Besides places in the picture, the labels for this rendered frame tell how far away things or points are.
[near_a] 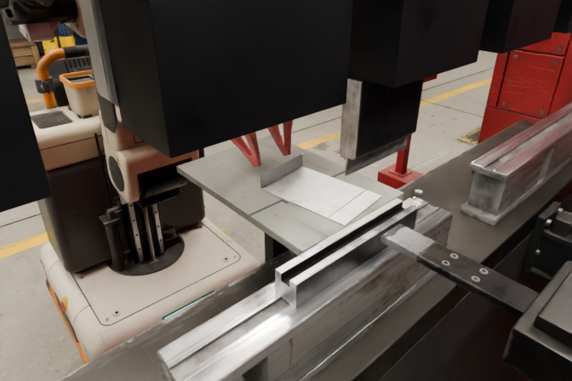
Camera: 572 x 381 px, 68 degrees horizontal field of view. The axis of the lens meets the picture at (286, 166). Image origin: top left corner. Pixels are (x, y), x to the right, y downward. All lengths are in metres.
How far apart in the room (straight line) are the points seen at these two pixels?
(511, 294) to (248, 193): 0.31
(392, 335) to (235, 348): 0.22
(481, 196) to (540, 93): 0.55
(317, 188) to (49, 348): 1.47
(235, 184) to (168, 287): 0.99
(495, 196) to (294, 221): 0.39
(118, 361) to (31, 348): 1.37
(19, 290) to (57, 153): 0.90
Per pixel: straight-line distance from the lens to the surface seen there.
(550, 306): 0.39
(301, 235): 0.47
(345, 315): 0.48
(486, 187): 0.77
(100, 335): 1.44
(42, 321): 1.98
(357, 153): 0.40
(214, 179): 0.58
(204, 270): 1.56
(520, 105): 1.30
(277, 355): 0.42
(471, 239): 0.73
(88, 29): 0.29
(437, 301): 0.60
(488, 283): 0.44
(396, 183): 2.52
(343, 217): 0.50
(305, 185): 0.56
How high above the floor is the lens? 1.27
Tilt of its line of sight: 27 degrees down
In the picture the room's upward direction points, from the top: straight up
